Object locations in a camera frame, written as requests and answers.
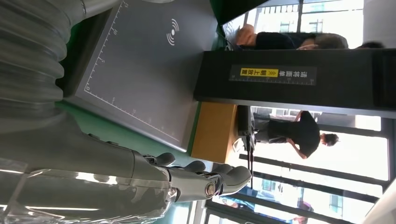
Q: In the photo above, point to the brown cardboard box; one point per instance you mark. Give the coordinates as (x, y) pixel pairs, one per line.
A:
(213, 133)

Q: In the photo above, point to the grey open laptop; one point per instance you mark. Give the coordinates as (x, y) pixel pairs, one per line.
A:
(235, 9)

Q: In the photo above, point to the black remote controller with antennas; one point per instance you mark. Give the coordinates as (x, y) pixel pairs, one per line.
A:
(244, 120)

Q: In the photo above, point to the black inbound scanner machine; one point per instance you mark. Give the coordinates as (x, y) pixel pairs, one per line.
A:
(139, 61)

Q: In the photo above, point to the person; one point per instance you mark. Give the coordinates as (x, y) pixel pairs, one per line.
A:
(275, 41)
(304, 136)

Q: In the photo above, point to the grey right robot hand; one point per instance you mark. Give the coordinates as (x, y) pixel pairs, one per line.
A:
(92, 170)

